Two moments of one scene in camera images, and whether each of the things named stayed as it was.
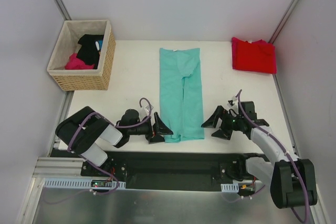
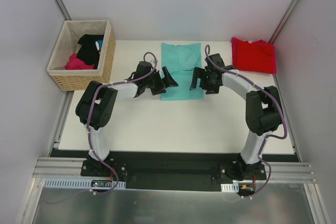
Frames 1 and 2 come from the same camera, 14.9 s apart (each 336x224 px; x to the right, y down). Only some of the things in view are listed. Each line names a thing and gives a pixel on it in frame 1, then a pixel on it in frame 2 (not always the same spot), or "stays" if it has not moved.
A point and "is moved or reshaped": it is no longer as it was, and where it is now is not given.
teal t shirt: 181,93 is moved or reshaped
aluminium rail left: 47,166 stays
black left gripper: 151,129 → 159,84
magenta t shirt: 74,63 stays
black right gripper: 226,124 → 202,79
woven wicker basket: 67,45 stays
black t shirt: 88,53 stays
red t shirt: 258,56 stays
